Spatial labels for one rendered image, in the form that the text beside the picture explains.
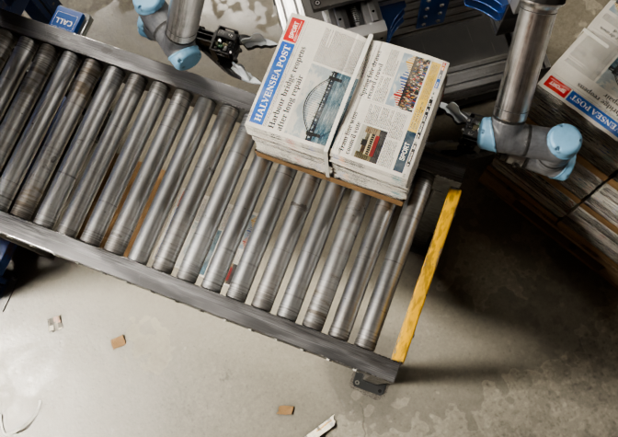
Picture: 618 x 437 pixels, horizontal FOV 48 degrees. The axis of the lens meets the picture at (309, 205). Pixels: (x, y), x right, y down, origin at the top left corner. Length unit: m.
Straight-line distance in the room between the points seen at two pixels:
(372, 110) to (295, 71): 0.19
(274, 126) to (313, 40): 0.21
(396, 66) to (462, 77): 0.92
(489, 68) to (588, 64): 0.67
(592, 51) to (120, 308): 1.72
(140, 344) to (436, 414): 1.03
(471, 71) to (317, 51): 1.00
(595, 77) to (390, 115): 0.58
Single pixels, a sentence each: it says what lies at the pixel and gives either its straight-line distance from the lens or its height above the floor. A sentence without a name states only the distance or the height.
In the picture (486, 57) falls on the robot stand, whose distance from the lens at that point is 2.53.
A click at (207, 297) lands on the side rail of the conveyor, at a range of 1.68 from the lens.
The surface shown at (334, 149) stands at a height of 1.03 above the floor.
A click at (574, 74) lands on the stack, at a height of 0.83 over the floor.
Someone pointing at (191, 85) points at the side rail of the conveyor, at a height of 0.80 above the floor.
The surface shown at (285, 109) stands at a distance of 1.53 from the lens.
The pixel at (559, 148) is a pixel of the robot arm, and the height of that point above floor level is 0.95.
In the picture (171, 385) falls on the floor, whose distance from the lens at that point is 2.51.
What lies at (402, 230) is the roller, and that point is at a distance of 1.68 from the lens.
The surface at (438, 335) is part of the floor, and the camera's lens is 2.46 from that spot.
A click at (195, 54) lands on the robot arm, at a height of 0.91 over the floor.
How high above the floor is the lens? 2.43
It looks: 75 degrees down
